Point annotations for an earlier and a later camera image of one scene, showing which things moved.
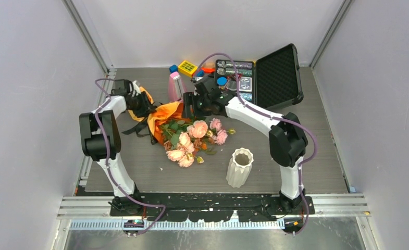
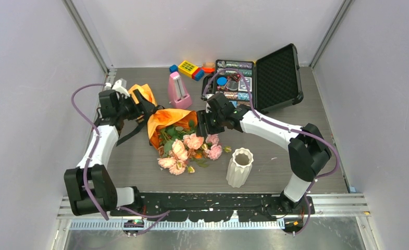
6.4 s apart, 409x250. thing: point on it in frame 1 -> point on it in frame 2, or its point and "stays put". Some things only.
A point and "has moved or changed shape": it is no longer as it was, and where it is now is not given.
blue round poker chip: (222, 81) stays put
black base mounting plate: (213, 207) stays put
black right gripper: (189, 98) -> (201, 116)
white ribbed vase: (239, 167) stays put
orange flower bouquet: (183, 137) has moved or changed shape
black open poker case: (272, 80) stays put
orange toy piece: (209, 67) stays put
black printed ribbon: (143, 125) has moved or changed shape
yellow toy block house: (187, 69) stays put
